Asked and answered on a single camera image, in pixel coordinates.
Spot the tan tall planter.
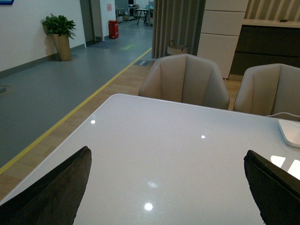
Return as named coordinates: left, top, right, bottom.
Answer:
left=52, top=34, right=71, bottom=61

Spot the dark sideboard with counter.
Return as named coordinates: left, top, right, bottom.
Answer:
left=230, top=20, right=300, bottom=75

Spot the beige chair left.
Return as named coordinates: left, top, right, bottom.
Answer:
left=138, top=54, right=230, bottom=110

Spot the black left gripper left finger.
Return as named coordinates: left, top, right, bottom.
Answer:
left=0, top=146, right=92, bottom=225

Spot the woven basket with handles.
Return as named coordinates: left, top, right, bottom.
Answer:
left=167, top=40, right=188, bottom=55

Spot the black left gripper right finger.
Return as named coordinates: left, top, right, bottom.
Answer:
left=244, top=150, right=300, bottom=225

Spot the beige chair right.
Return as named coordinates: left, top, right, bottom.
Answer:
left=233, top=63, right=300, bottom=121

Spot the white flat device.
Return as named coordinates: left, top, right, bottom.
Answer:
left=278, top=119, right=300, bottom=148

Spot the red cylindrical bin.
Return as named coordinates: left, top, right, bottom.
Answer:
left=108, top=20, right=119, bottom=39

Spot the distant desk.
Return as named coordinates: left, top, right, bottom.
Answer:
left=135, top=7, right=154, bottom=26

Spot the pink door notice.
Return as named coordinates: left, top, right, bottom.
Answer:
left=107, top=3, right=112, bottom=12

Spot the green potted plant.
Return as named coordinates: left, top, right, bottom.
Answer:
left=41, top=14, right=76, bottom=39

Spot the blue wall sign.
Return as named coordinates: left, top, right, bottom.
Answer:
left=0, top=0, right=14, bottom=5

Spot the white drawer cabinet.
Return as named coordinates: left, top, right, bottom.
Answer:
left=197, top=0, right=248, bottom=79

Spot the white cable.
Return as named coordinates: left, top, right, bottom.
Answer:
left=266, top=112, right=300, bottom=117

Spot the gray curtain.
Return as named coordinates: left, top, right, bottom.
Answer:
left=152, top=0, right=206, bottom=59

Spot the beige chair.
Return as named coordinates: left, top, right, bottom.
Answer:
left=233, top=63, right=300, bottom=121
left=138, top=54, right=230, bottom=110

